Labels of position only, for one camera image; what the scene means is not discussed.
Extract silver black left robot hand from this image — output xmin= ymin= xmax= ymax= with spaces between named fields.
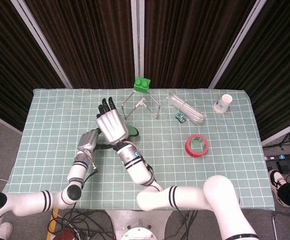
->
xmin=77 ymin=128 xmax=101 ymax=153

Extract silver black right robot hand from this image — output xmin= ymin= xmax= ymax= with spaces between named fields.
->
xmin=95 ymin=96 xmax=130 ymax=146

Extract green black cloth item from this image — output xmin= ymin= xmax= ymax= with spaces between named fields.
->
xmin=126 ymin=124 xmax=140 ymax=138

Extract silver robot base column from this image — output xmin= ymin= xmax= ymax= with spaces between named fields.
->
xmin=104 ymin=209 xmax=175 ymax=240

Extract green toy building block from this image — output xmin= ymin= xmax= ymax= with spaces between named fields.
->
xmin=133 ymin=76 xmax=152 ymax=95

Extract small green packet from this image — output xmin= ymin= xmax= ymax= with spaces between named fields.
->
xmin=175 ymin=112 xmax=188 ymax=124

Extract green white checked tablecloth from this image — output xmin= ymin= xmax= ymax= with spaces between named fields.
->
xmin=4 ymin=87 xmax=276 ymax=212

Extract red adhesive tape roll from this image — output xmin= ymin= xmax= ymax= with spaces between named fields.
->
xmin=185 ymin=134 xmax=209 ymax=158

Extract yellow floor strip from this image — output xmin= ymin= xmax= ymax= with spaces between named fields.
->
xmin=47 ymin=208 xmax=60 ymax=235

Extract dark corrugated partition panel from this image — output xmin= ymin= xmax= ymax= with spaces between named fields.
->
xmin=0 ymin=0 xmax=65 ymax=131
xmin=24 ymin=0 xmax=138 ymax=90
xmin=144 ymin=0 xmax=257 ymax=90
xmin=216 ymin=0 xmax=290 ymax=141

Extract stacked white paper cups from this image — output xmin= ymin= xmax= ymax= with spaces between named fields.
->
xmin=213 ymin=93 xmax=233 ymax=114

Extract black and white sneaker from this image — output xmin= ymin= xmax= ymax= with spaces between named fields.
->
xmin=268 ymin=169 xmax=290 ymax=208

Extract black foot pedals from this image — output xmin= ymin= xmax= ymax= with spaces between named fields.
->
xmin=276 ymin=159 xmax=290 ymax=174

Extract metal chair leg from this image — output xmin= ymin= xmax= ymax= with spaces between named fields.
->
xmin=272 ymin=212 xmax=290 ymax=240

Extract black cable with plug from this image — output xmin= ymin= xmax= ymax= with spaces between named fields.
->
xmin=83 ymin=162 xmax=98 ymax=182

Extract metal rod stand frame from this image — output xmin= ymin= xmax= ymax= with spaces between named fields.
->
xmin=121 ymin=90 xmax=161 ymax=121

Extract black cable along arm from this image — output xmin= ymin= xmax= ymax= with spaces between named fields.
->
xmin=143 ymin=162 xmax=163 ymax=191

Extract tangle of black floor cables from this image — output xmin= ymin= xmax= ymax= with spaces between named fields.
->
xmin=47 ymin=208 xmax=118 ymax=240

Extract white partition frame post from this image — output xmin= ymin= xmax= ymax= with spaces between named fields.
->
xmin=208 ymin=0 xmax=272 ymax=90
xmin=131 ymin=0 xmax=145 ymax=78
xmin=9 ymin=0 xmax=73 ymax=89

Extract red object under cables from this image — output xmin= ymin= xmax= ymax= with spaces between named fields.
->
xmin=56 ymin=227 xmax=78 ymax=240

